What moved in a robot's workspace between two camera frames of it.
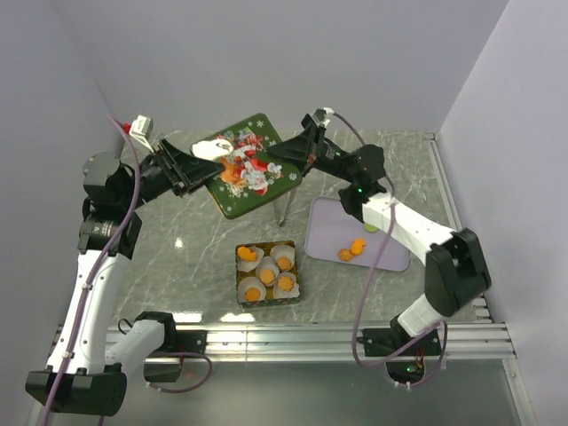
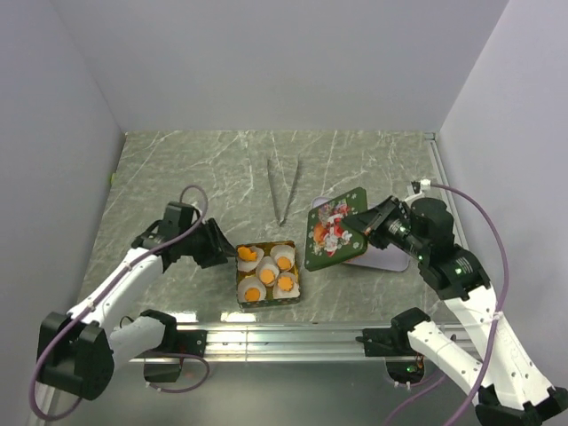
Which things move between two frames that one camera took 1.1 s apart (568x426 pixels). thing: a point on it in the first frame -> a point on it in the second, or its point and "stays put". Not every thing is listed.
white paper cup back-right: (283, 256) stays put
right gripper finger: (298, 150) -> (368, 221)
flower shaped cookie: (286, 283) stays put
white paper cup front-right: (286, 286) stays put
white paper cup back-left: (248, 266) stays put
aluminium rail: (325, 343) stays put
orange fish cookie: (246, 254) stays put
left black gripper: (191, 170) -> (218, 247)
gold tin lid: (251, 174) -> (327, 239)
